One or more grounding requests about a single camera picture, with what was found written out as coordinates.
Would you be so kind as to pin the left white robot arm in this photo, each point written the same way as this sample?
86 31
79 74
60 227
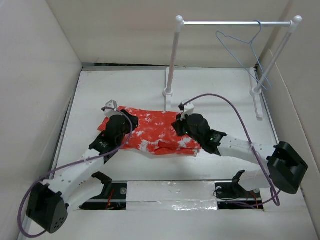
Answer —
51 200

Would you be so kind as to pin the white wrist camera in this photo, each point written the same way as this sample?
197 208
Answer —
110 108
186 108

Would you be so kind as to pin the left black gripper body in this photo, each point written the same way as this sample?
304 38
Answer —
126 128

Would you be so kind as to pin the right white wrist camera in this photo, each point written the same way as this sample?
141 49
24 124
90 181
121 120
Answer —
186 108

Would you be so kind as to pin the red white patterned trousers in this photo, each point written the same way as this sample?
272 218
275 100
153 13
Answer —
155 134

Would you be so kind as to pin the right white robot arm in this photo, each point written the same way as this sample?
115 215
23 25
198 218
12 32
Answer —
280 165

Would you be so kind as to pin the silver foil tape strip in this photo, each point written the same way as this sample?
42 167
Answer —
171 196

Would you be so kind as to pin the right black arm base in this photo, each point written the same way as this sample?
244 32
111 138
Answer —
231 196

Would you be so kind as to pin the blue wire hanger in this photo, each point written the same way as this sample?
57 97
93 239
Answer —
250 44

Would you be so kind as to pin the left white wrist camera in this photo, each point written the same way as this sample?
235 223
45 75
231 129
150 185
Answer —
110 108

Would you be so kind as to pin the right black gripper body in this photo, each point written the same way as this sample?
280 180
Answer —
183 129

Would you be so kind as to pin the white clothes rack frame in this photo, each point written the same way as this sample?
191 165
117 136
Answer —
256 90

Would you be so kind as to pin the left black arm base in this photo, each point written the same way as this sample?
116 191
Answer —
113 196

